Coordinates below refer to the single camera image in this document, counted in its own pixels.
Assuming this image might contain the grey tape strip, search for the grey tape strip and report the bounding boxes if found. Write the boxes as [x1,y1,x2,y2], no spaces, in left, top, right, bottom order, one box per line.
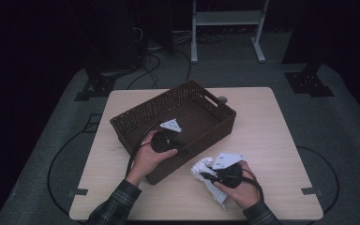
[300,187,323,196]
[67,187,89,198]

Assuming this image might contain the black tape square outline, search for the black tape square outline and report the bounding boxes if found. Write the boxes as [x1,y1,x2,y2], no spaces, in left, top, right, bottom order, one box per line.
[83,113,103,133]

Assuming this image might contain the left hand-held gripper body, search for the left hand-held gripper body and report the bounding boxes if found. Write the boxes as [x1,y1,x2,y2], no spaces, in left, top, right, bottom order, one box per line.
[150,118,184,154]

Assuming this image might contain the person's right hand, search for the person's right hand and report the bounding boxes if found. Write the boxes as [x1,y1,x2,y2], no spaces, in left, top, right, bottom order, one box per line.
[214,159,262,210]

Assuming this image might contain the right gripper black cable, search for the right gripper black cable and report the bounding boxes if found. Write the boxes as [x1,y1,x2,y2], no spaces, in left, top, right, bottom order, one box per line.
[239,168,265,203]

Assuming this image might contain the white metal stand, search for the white metal stand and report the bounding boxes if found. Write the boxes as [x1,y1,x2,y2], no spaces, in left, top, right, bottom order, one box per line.
[190,0,270,65]

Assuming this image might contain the white cables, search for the white cables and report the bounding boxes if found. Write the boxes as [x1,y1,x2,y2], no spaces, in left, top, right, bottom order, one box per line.
[172,29,195,45]

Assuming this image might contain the brown wicker basket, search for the brown wicker basket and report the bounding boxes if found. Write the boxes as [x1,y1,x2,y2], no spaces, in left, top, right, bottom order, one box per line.
[109,80,237,186]

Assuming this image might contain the black floor cable loop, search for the black floor cable loop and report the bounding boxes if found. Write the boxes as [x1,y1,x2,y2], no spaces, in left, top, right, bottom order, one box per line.
[46,126,90,217]
[295,144,341,217]

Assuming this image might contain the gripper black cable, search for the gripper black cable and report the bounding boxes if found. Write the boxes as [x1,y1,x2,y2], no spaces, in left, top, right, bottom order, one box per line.
[125,121,162,177]
[239,168,265,203]

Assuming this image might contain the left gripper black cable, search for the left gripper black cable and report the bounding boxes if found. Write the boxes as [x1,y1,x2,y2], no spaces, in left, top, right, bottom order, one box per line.
[125,121,162,177]

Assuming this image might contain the black cable bundle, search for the black cable bundle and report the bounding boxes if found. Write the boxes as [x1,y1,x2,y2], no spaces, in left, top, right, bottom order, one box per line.
[196,31,229,45]

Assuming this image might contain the white waffle cloth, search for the white waffle cloth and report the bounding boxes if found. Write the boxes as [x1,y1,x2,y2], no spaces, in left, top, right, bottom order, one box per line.
[190,157,229,210]

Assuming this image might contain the dark floor equipment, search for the dark floor equipment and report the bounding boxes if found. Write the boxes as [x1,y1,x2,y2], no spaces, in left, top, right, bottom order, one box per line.
[85,0,174,71]

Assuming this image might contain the person's left hand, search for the person's left hand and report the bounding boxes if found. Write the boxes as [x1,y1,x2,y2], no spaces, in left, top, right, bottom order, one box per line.
[125,129,179,188]

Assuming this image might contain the black stand base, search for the black stand base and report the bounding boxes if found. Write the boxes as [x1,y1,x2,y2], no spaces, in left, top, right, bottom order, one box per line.
[284,62,336,98]
[74,67,117,102]

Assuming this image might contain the long black floor cable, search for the long black floor cable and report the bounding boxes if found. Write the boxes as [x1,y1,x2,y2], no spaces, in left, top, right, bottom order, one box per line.
[172,48,192,82]

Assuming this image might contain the looped black floor cable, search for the looped black floor cable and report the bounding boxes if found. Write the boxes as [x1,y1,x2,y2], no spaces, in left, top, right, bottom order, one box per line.
[126,52,162,91]

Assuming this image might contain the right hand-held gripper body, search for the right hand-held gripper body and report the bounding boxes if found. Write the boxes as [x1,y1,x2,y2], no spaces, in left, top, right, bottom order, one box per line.
[211,152,247,189]

